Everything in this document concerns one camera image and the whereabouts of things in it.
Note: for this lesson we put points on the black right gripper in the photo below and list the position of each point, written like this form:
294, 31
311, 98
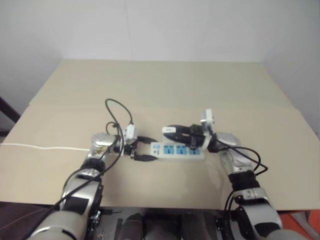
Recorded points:
196, 135

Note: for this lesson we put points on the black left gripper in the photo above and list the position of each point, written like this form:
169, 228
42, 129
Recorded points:
130, 150

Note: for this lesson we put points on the white charger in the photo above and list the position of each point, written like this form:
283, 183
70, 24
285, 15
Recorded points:
168, 129

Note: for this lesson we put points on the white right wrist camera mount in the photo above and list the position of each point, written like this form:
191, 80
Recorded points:
209, 120

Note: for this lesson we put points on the orange object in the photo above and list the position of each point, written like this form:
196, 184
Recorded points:
305, 222

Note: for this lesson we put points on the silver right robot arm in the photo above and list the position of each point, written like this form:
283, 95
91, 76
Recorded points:
228, 140

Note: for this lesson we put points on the white power strip blue sockets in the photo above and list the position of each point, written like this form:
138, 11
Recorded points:
172, 150

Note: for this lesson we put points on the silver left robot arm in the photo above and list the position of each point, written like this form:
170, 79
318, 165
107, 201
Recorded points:
99, 140

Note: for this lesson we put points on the dark brown wooden furniture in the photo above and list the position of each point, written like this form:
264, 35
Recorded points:
7, 110

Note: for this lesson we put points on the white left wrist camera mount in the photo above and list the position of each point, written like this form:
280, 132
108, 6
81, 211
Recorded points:
130, 132

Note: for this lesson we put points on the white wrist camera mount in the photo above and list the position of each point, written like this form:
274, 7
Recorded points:
209, 120
130, 132

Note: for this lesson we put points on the dark brown cushion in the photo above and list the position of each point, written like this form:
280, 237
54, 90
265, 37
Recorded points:
15, 217

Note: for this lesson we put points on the dark rounded shape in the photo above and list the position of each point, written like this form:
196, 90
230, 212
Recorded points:
133, 226

